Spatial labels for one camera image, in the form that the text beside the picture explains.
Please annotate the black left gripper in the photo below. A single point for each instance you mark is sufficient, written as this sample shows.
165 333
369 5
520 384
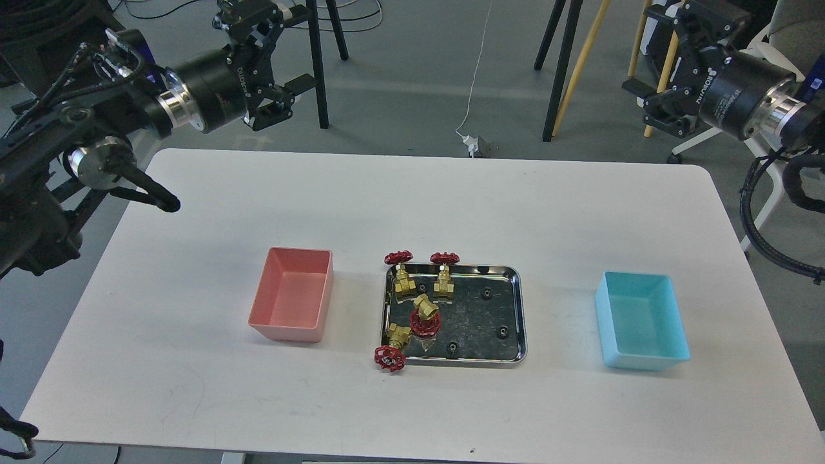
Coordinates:
211 92

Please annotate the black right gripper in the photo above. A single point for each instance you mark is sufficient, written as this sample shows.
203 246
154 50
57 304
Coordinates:
746 95

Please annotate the brass valve red handwheel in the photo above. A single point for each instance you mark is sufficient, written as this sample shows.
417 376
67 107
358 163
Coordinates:
425 320

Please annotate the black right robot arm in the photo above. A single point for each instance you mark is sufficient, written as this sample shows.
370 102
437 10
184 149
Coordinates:
801 146

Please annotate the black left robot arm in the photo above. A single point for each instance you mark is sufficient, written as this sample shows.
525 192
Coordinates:
71 149

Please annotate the pink plastic box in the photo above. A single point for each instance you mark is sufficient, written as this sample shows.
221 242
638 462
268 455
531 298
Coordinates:
292 298

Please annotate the brass valve back left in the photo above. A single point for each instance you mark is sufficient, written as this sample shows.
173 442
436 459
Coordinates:
404 285

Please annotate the blue plastic box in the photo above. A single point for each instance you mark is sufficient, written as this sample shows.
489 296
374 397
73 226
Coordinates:
639 322

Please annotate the brass valve back right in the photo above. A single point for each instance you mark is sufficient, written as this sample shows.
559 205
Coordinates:
443 287

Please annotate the brass valve front left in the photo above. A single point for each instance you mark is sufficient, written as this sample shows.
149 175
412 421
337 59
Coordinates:
390 355

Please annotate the wooden easel legs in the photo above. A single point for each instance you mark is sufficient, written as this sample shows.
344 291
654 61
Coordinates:
595 27

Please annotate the black tripod left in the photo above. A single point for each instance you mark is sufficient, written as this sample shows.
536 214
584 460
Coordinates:
316 53

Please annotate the black tripod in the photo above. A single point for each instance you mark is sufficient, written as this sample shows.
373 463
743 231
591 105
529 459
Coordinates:
316 53
553 114

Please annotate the black tripod right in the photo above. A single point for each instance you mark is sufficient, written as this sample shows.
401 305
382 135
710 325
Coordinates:
553 114

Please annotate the white power adapter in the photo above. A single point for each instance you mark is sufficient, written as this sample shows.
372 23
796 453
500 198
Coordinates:
477 147

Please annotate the stainless steel tray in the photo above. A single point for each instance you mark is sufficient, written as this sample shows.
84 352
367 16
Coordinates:
468 319

